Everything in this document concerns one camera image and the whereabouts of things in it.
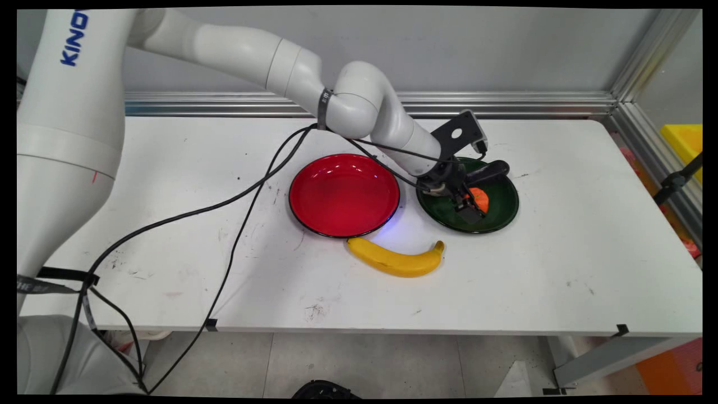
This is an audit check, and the short aluminium frame rail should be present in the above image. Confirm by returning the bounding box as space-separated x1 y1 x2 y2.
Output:
605 103 703 250

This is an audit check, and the long aluminium frame rail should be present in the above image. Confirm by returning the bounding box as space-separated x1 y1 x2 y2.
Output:
123 91 618 120

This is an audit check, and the red plate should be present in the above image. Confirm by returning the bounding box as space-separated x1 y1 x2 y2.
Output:
288 153 402 239

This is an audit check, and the black camera cable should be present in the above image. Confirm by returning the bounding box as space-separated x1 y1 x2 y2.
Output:
50 125 489 394

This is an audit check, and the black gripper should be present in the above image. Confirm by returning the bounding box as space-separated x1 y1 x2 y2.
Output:
417 162 485 224

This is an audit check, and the black round floor object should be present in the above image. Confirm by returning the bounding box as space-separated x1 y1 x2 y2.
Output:
292 380 361 399

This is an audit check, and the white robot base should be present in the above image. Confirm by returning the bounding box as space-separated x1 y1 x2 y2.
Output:
17 314 149 395

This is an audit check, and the aluminium frame post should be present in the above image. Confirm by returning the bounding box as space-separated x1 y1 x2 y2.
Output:
610 8 702 105

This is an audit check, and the dark green plate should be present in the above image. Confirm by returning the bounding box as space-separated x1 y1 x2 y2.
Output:
416 157 520 235

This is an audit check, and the black strap on arm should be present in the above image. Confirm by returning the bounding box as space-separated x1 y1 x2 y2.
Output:
316 88 335 131

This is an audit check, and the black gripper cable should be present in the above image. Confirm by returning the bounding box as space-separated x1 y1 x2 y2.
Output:
84 126 445 394

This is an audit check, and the purple toy eggplant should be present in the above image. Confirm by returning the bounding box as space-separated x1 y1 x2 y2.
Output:
464 160 511 187

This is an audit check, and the black strap at base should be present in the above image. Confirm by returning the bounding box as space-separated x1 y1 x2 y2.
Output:
17 267 100 296

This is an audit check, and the orange box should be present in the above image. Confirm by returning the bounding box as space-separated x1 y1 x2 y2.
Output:
636 338 703 395

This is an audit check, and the yellow toy banana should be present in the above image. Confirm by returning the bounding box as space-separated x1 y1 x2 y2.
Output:
347 236 446 278

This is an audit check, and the grey table leg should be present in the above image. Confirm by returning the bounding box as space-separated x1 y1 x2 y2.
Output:
553 336 702 389

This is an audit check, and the yellow plastic bin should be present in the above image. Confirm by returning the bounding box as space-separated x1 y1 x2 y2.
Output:
660 124 703 186

